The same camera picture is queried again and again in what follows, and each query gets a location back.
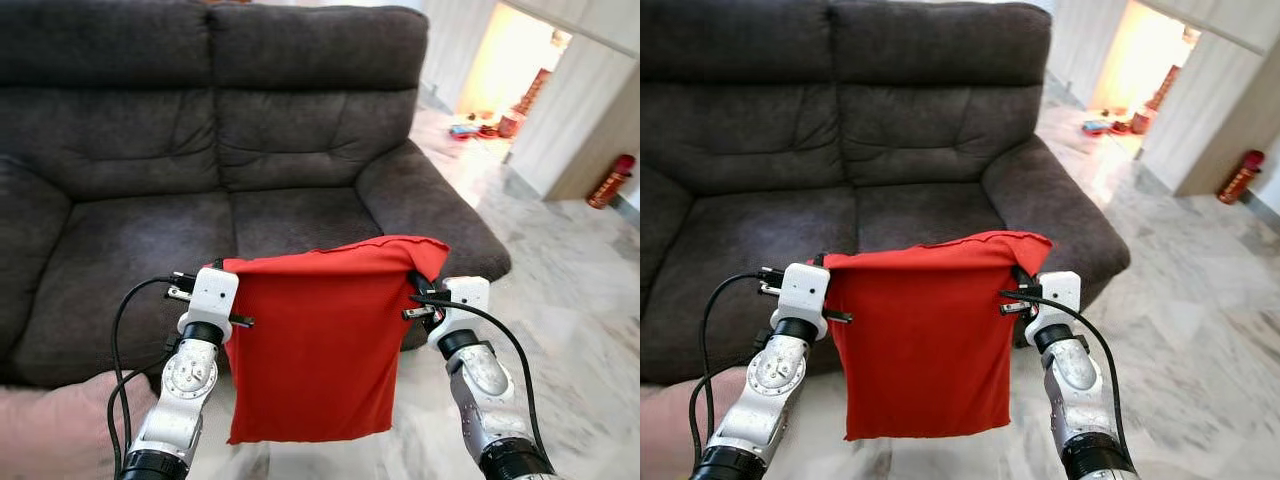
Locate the red pillow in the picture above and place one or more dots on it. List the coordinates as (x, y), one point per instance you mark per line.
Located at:
(320, 350)
(920, 350)

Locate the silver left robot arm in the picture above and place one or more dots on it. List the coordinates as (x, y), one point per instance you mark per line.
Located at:
(185, 375)
(775, 375)

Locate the small blue floor item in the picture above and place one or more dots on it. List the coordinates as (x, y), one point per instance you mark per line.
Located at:
(462, 130)
(1095, 127)

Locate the dark brown two-seat sofa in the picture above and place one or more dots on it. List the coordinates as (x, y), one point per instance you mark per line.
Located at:
(120, 150)
(760, 150)

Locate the pale pink pillow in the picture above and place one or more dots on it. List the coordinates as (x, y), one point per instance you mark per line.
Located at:
(670, 430)
(60, 430)

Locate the red patterned stack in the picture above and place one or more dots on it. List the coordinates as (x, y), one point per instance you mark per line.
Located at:
(1155, 98)
(525, 100)

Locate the red fire extinguisher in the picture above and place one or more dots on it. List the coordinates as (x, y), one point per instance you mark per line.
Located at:
(612, 182)
(1240, 178)

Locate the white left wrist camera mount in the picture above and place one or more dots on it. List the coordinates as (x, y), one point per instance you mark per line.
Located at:
(803, 295)
(212, 295)

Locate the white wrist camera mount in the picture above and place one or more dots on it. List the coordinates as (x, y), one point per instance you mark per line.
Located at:
(803, 295)
(468, 295)
(212, 295)
(1060, 292)

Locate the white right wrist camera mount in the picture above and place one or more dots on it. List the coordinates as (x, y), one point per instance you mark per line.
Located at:
(468, 295)
(1060, 292)

